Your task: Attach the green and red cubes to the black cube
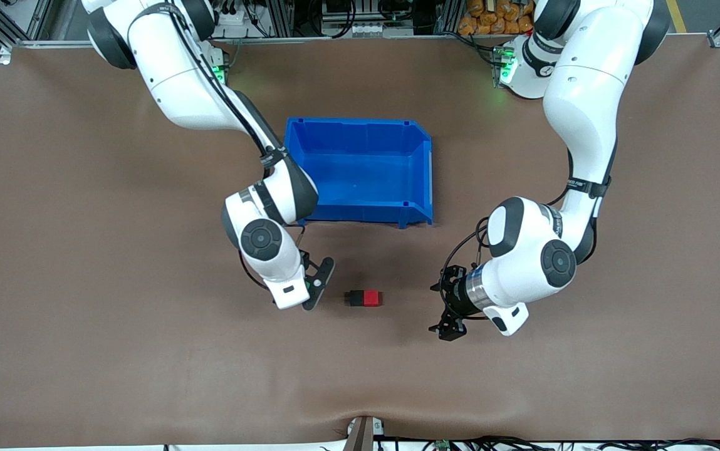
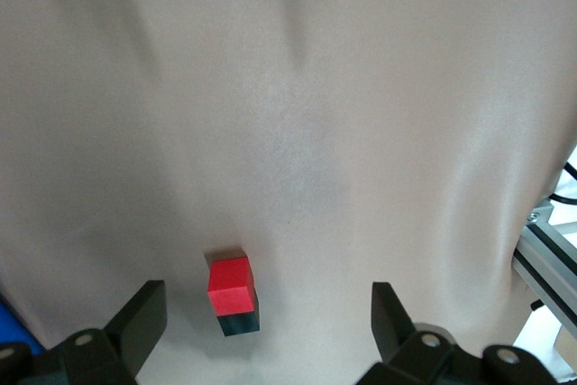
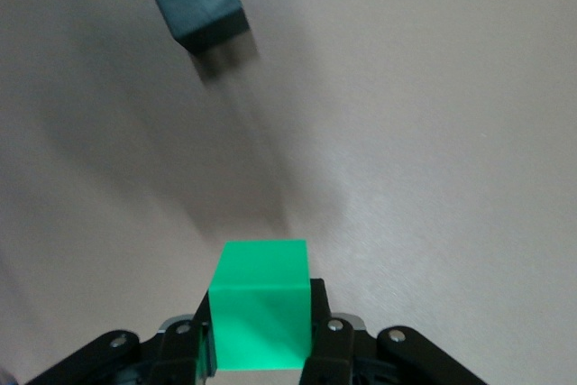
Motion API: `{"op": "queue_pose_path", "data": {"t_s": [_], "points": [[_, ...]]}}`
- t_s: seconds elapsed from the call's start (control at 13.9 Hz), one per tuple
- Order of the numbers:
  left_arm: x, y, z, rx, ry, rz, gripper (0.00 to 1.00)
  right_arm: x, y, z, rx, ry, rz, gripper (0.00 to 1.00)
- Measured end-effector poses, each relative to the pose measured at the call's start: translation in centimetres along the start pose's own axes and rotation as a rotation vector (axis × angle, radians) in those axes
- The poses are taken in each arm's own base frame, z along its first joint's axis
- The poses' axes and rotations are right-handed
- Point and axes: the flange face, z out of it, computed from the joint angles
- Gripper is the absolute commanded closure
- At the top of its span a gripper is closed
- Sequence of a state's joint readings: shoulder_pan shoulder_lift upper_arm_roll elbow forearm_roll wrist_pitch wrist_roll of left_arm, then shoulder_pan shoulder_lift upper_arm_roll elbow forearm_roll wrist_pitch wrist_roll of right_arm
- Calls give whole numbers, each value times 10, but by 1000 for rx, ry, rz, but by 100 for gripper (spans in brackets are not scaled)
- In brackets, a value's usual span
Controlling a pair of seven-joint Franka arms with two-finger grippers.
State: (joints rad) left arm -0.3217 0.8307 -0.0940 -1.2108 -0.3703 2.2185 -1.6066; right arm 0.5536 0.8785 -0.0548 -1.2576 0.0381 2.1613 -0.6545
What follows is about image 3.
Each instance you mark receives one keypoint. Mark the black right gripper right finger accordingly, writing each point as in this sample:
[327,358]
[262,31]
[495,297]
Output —
[333,358]

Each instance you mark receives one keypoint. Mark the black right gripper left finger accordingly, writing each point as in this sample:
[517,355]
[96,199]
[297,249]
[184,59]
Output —
[173,358]

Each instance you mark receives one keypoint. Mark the green cube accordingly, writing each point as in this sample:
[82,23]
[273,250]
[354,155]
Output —
[261,313]

